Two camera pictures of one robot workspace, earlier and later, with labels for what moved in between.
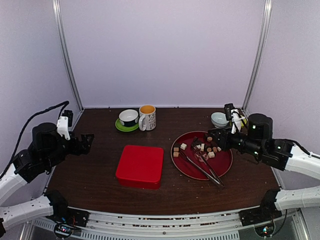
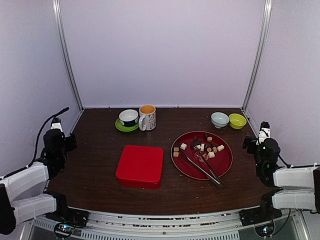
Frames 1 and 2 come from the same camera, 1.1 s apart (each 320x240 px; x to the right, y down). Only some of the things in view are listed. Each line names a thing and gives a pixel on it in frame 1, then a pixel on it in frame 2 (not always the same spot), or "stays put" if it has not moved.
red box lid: (141, 163) stays put
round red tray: (195, 154) stays put
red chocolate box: (146, 184) stays put
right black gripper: (223, 142) to (251, 140)
